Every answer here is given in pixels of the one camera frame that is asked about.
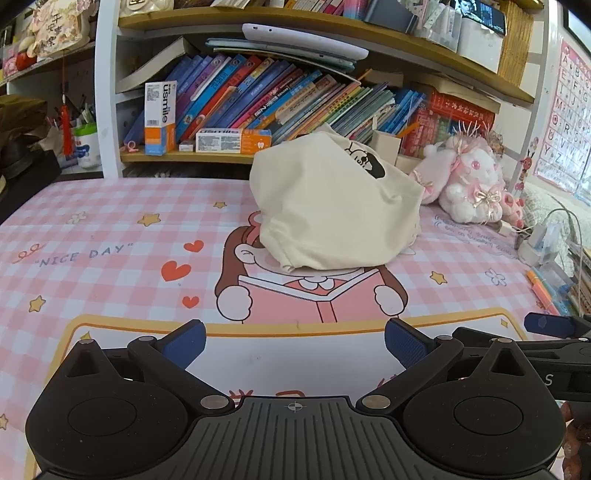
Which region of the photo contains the tall white orange box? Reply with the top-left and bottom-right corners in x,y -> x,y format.
144,81 -> 178,156

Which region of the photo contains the white charger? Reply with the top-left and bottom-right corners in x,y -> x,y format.
517,222 -> 561,267

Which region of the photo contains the person's right hand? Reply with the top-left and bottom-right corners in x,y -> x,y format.
560,401 -> 591,480

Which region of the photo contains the beige pen holder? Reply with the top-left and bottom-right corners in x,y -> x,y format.
372,130 -> 400,165

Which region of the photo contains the long white orange box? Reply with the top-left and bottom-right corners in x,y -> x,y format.
195,128 -> 272,153

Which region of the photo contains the white bottle green lid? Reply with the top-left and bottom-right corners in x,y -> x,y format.
74,124 -> 102,169

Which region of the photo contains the deer wall sticker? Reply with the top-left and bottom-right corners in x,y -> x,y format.
519,137 -> 539,191

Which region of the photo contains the wooden bookshelf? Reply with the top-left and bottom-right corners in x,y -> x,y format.
95,0 -> 550,178

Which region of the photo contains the orange marker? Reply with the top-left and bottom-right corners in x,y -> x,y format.
525,269 -> 560,315

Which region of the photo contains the white shelf unit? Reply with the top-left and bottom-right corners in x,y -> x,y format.
0,0 -> 123,178

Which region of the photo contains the dark bag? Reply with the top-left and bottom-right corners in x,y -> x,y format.
0,95 -> 63,223

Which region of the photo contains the white tablet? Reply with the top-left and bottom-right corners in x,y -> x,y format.
241,23 -> 370,63

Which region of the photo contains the red book set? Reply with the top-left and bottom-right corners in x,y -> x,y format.
402,90 -> 498,158

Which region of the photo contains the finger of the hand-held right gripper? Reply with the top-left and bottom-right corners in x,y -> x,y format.
451,326 -> 591,367
524,312 -> 591,340

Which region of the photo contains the pink white plush rabbit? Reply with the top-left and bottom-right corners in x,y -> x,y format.
409,131 -> 527,228

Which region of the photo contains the row of colourful books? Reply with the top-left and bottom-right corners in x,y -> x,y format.
117,37 -> 428,148

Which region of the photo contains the pink checked desk mat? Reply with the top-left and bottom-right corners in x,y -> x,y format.
0,178 -> 591,480

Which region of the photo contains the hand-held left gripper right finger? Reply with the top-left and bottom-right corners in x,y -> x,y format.
355,318 -> 532,414

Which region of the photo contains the white cable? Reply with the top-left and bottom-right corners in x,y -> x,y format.
545,208 -> 586,280

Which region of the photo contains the alphabet wall poster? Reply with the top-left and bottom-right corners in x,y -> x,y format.
533,39 -> 591,195

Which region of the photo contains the cream t-shirt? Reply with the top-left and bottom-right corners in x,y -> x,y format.
249,124 -> 426,274

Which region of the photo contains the floral plush wall decoration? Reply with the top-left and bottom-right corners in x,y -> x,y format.
25,0 -> 94,59

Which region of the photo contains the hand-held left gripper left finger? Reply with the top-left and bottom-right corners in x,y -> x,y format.
65,318 -> 237,414

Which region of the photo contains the red tassel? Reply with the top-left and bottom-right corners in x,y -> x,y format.
60,51 -> 76,158

